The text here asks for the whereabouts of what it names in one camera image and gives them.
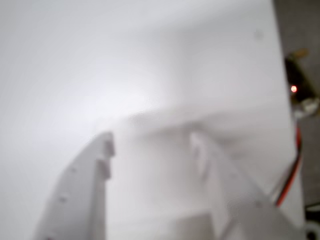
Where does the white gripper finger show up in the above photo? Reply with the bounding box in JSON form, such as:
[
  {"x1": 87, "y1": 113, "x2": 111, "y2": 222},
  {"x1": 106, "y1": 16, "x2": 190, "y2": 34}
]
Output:
[
  {"x1": 32, "y1": 131, "x2": 116, "y2": 240},
  {"x1": 188, "y1": 131, "x2": 305, "y2": 240}
]

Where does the small controller circuit board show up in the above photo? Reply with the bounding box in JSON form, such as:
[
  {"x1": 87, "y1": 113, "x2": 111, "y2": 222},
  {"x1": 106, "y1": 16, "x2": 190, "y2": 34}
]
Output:
[{"x1": 283, "y1": 48, "x2": 320, "y2": 118}]

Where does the red black white servo cable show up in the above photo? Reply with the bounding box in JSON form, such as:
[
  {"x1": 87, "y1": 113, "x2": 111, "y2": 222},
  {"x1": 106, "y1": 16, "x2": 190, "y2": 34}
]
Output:
[{"x1": 271, "y1": 126, "x2": 304, "y2": 207}]

